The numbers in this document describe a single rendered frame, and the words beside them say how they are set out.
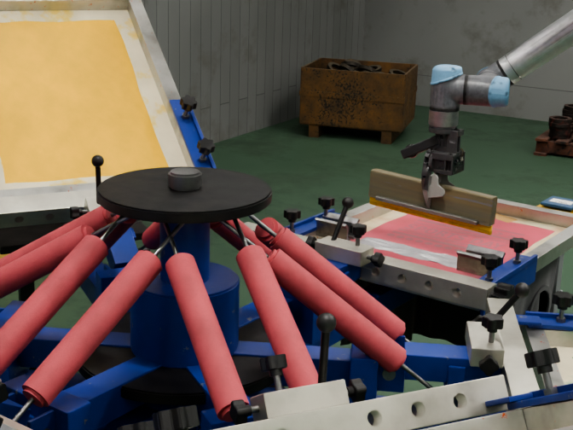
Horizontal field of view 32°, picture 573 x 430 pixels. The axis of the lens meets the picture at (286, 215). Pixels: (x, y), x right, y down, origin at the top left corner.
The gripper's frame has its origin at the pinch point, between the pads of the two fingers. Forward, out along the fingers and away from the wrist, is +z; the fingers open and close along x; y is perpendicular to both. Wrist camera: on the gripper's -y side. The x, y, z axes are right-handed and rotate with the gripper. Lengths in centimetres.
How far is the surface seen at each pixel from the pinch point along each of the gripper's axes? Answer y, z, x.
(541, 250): 27.3, 10.2, 9.8
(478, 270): 21.6, 10.0, -14.8
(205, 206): 11, -23, -103
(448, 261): 9.4, 12.8, -6.4
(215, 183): 3, -23, -91
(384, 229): -17.9, 13.4, 8.6
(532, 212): 10.6, 11.0, 44.7
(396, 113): -283, 82, 484
